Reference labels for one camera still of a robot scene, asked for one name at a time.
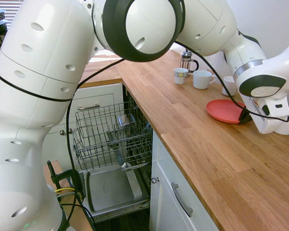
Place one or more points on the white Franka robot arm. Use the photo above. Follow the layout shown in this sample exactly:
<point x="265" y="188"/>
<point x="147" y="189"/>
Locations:
<point x="50" y="60"/>

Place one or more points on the large white mug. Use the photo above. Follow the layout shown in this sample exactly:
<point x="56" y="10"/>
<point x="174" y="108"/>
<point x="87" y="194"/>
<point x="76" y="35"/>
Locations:
<point x="202" y="80"/>

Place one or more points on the white kitchen cabinet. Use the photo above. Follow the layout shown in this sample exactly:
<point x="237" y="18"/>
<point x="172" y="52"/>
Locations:
<point x="166" y="204"/>
<point x="103" y="93"/>

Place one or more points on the steel dishwasher door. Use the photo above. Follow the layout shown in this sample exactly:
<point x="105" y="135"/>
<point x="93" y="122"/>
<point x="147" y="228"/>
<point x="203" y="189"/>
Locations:
<point x="108" y="190"/>

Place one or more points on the glass french press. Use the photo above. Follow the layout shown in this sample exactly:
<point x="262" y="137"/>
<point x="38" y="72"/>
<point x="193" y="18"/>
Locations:
<point x="186" y="61"/>

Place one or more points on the round metal cabinet knob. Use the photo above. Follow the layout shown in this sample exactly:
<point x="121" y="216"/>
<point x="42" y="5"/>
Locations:
<point x="62" y="132"/>
<point x="155" y="180"/>
<point x="69" y="131"/>

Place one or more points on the clear glass container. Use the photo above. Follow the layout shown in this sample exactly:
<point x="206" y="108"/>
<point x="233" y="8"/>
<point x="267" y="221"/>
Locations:
<point x="126" y="121"/>

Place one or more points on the small white ribbed cup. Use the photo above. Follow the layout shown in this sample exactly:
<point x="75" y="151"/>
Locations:
<point x="230" y="81"/>

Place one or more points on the black table clamp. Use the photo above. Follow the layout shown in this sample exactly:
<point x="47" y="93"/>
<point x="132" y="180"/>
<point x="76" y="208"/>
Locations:
<point x="67" y="174"/>

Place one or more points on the red plastic plate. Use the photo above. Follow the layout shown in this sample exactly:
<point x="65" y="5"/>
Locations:
<point x="221" y="110"/>

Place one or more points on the patterned paper cup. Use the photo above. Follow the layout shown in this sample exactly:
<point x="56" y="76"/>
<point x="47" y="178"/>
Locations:
<point x="180" y="77"/>

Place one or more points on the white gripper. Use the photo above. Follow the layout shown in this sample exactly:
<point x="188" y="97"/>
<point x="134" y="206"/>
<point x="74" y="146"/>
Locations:
<point x="269" y="124"/>

